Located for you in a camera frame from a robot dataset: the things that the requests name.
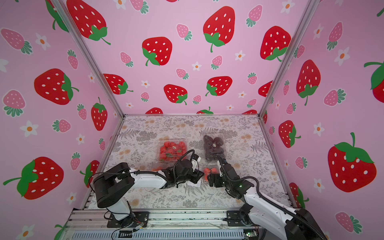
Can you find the white sticker sheet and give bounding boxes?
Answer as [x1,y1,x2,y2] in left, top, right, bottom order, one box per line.
[189,182,202,188]

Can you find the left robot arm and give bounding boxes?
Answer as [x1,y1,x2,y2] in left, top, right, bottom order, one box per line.
[89,150,204,222]

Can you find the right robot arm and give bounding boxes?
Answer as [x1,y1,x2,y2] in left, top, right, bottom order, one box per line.
[208,157,326,240]

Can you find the small clear box of tomatoes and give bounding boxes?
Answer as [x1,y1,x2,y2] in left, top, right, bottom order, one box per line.
[204,168,219,182]

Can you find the clear box of red strawberries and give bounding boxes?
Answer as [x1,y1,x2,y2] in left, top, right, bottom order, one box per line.
[158,139,188,162]

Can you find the clear box of dark berries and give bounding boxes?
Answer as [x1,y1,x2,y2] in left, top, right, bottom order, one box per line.
[203,135,226,161]

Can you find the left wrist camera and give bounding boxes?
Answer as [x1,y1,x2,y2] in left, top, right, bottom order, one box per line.
[191,154,201,172]

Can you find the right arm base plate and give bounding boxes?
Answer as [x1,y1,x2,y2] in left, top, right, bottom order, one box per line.
[223,204,257,227]

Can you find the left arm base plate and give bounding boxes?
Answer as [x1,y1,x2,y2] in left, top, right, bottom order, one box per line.
[107,211,150,229]

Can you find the aluminium front rail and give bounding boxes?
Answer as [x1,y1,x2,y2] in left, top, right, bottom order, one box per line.
[60,209,278,240]

